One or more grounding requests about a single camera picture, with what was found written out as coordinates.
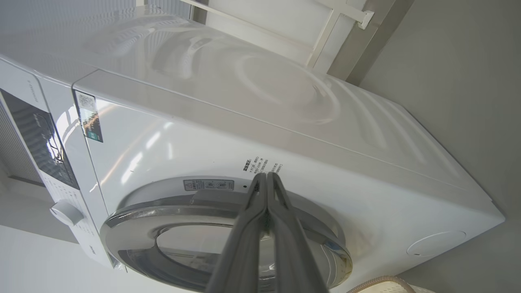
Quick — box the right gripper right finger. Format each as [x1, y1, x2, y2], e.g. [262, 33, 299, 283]
[260, 173, 330, 293]

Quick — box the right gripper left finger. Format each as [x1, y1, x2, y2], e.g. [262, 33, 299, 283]
[206, 173, 268, 293]

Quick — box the white front-load washing machine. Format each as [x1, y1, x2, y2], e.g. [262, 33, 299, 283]
[0, 8, 506, 293]

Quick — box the cream perforated laundry basket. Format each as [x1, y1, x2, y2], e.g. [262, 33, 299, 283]
[346, 276, 436, 293]

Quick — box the grey warning label sticker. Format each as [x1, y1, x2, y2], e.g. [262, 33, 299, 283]
[183, 179, 234, 191]

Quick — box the white round control knob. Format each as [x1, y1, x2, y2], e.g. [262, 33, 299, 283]
[50, 199, 85, 227]

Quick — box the dark product sticker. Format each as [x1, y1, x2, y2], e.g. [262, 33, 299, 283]
[75, 90, 103, 143]

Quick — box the white metal railing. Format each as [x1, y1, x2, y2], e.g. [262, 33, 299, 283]
[179, 0, 375, 70]

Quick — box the dark control panel display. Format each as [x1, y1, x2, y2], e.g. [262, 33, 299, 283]
[0, 89, 80, 190]

